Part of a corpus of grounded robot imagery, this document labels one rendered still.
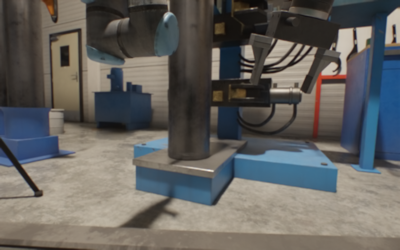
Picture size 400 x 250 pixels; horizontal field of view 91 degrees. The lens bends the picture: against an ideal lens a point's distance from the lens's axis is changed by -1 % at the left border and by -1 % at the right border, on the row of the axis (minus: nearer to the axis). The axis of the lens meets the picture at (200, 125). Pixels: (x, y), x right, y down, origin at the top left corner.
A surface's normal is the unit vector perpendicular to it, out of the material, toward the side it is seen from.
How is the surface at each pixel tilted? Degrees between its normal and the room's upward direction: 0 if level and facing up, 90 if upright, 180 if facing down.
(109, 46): 128
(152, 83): 90
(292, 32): 114
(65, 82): 90
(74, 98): 90
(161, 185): 90
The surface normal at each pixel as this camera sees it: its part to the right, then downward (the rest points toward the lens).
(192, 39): 0.10, 0.09
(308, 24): 0.07, 0.48
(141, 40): -0.25, 0.58
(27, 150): 0.92, 0.05
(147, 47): -0.20, 0.76
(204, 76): 0.64, 0.08
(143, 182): -0.38, 0.07
